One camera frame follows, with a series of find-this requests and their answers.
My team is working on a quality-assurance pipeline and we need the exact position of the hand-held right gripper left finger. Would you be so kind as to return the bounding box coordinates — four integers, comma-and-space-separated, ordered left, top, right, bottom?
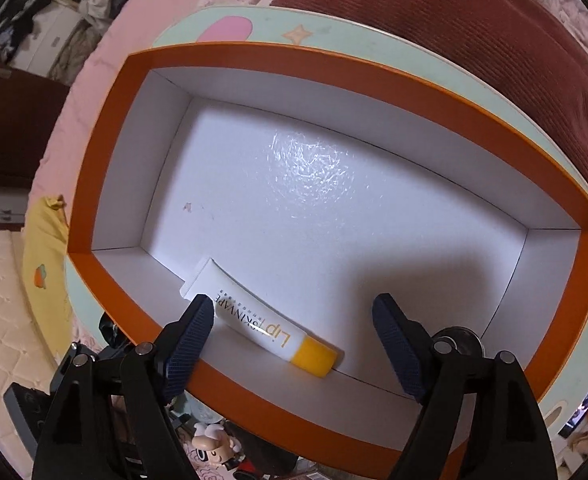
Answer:
31, 293, 215, 480

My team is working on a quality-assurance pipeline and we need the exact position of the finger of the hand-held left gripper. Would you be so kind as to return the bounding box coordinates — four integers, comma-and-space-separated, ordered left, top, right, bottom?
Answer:
96, 311, 127, 358

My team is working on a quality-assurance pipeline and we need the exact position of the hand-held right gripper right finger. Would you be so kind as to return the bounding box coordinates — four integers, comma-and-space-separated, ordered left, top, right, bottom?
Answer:
372, 293, 559, 480

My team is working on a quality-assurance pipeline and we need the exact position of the white lip balm tube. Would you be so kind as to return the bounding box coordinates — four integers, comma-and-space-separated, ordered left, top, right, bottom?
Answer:
179, 256, 337, 377

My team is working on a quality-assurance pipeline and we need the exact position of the white cartoon figure keychain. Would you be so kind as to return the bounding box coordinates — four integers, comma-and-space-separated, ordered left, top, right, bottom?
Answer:
191, 422, 245, 470

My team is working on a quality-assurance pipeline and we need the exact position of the orange cardboard box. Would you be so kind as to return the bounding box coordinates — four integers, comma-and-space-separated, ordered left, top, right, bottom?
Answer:
66, 42, 588, 466

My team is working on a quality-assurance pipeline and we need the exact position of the white quilted mattress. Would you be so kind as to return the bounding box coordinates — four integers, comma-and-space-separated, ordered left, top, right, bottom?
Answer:
0, 230, 75, 411

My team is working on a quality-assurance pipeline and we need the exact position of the smartphone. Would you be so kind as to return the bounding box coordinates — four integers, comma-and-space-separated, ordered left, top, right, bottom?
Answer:
558, 374, 588, 438

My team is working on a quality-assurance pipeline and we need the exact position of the brown door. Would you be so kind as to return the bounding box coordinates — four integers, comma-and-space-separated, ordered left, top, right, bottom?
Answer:
0, 57, 70, 188

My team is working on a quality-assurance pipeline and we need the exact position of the white wardrobe unit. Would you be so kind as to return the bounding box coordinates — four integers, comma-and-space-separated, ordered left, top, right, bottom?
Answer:
19, 0, 86, 81

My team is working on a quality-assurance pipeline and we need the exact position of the mint cartoon lap table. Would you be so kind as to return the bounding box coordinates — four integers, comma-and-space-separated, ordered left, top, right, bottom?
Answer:
64, 5, 588, 441

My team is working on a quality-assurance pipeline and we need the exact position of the dark clothes pile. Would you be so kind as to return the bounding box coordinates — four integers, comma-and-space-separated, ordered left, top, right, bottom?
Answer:
0, 0, 42, 57

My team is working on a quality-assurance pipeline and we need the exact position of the clothes heap on chair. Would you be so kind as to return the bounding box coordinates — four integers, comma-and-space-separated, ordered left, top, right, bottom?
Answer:
49, 0, 127, 81

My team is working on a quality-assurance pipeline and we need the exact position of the maroon pillow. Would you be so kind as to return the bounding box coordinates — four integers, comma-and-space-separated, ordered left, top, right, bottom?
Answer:
274, 0, 588, 206

